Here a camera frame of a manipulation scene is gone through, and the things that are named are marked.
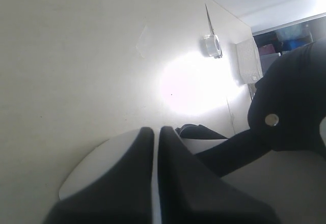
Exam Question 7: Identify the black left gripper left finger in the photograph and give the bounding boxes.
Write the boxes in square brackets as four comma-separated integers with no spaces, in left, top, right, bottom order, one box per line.
[44,127,154,223]

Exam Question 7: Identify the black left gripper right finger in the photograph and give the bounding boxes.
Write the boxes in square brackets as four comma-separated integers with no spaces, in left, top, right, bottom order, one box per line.
[157,126,277,223]

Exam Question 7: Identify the clear tape roll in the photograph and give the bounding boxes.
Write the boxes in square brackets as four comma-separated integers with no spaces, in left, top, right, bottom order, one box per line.
[201,35,223,59]

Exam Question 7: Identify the white round base plate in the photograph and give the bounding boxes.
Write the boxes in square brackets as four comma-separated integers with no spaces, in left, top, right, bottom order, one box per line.
[59,129,227,200]

